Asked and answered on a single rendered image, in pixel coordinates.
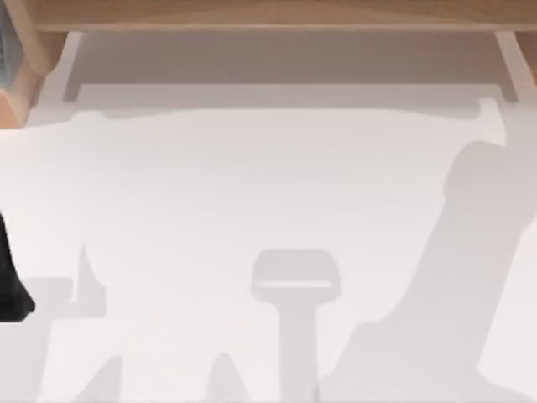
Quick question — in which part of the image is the wooden cupboard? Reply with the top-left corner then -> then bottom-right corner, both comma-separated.
23,0 -> 537,87

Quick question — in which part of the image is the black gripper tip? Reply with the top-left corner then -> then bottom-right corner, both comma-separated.
0,212 -> 37,323

